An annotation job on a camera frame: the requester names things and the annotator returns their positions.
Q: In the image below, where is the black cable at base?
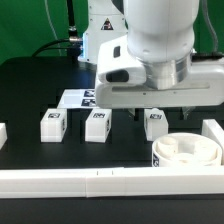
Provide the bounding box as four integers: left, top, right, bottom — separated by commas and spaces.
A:
31, 0, 84, 58

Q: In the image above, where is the white sheet with tags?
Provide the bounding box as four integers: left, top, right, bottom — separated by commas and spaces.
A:
58, 89, 96, 109

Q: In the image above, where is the white left fence rail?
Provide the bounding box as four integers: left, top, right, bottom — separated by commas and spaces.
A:
0, 123, 7, 150

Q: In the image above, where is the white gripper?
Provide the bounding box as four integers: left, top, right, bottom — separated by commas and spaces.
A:
95, 36, 224, 118

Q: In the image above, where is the white round stool seat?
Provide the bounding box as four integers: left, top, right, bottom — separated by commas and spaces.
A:
152, 133, 222, 167

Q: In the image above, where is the white right fence rail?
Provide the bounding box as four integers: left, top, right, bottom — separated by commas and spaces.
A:
202, 119, 224, 150

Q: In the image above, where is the white fence rail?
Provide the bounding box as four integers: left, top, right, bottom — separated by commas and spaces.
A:
0, 123, 7, 150
0, 166, 224, 198
202, 119, 224, 150

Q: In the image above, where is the white front fence rail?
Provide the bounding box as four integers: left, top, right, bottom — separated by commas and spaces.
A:
0, 166, 224, 198

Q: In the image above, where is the grey thin cable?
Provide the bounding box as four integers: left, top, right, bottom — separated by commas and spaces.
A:
44, 0, 64, 57

